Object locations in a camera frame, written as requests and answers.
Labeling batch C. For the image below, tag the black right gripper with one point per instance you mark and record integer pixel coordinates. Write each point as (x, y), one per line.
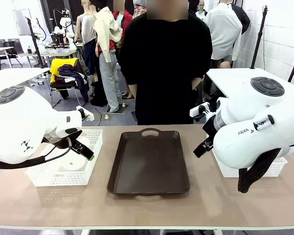
(209, 127)

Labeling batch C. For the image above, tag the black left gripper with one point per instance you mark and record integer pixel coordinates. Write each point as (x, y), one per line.
(66, 144)

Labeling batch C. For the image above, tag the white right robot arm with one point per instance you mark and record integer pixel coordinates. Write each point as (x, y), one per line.
(247, 147)

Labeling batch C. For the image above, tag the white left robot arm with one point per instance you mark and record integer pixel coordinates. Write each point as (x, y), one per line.
(19, 117)

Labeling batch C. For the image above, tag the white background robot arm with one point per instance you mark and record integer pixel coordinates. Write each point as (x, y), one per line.
(65, 22)

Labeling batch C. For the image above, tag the person's right forearm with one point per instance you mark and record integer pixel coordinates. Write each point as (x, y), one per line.
(131, 90)

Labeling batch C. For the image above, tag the white perforated plastic basket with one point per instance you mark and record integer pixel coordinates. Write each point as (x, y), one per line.
(63, 178)
(229, 171)

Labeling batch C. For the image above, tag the dark brown plastic tray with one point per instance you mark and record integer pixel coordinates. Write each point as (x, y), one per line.
(149, 166)

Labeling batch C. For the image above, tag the black metal chair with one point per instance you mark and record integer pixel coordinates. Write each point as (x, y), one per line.
(61, 85)

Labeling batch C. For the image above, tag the white side table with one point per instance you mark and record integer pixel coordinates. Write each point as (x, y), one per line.
(14, 76)
(230, 78)

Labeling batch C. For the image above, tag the purple garment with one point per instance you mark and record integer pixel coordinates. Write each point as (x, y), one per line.
(71, 71)

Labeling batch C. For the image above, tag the yellow garment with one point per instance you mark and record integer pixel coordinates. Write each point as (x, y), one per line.
(55, 66)

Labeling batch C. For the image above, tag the person in black shirt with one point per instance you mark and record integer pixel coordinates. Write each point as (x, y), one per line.
(166, 61)

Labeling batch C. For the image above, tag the cluttered background desk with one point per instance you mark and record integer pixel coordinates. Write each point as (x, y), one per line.
(51, 52)

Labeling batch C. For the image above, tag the mannequin in white shirt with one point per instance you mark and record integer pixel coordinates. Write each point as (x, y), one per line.
(223, 31)

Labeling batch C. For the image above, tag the mannequin in white tank top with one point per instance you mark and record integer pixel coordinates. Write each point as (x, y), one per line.
(88, 29)

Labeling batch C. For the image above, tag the black office chair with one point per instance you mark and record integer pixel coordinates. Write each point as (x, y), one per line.
(9, 51)

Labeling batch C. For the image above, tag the black tripod stand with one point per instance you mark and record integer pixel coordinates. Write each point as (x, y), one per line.
(259, 36)
(33, 36)

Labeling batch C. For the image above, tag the person in red shirt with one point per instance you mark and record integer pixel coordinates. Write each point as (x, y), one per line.
(126, 19)

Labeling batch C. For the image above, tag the mannequin in white blouse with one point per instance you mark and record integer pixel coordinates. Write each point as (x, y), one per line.
(201, 12)

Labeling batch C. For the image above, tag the mannequin in black jacket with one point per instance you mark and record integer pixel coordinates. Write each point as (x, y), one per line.
(243, 17)

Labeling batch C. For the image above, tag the grey whiteboard panel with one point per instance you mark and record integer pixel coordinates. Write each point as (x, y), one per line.
(22, 22)

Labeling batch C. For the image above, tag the mannequin in plaid shirt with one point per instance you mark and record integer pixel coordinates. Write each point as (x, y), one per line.
(138, 9)

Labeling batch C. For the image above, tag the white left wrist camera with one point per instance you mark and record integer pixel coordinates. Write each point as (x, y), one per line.
(88, 115)

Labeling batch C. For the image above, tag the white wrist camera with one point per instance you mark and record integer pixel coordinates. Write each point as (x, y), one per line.
(194, 112)
(88, 115)

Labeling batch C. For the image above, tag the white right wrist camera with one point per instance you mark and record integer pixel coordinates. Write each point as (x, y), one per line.
(194, 112)

